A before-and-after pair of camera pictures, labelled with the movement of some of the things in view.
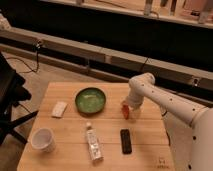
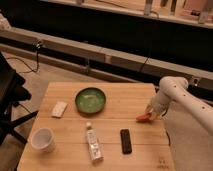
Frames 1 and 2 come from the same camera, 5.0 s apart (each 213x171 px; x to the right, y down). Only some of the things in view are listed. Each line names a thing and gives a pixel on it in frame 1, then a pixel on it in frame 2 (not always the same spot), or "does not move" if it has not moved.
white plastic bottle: [94, 145] does not move
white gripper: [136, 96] -> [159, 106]
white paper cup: [43, 140] does not move
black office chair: [12, 92] does not move
